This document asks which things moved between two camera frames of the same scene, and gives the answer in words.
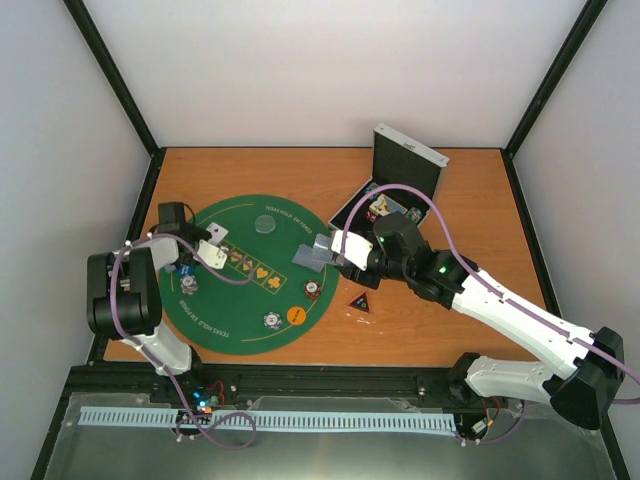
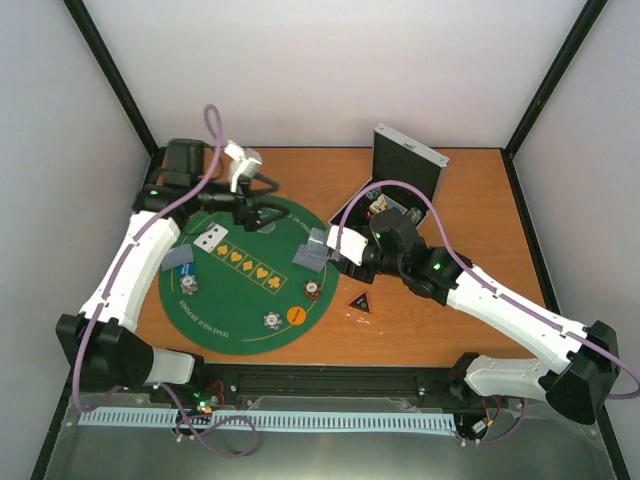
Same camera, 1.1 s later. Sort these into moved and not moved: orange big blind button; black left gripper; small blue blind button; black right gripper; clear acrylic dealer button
Moved: black left gripper
Not moved: orange big blind button; small blue blind button; clear acrylic dealer button; black right gripper
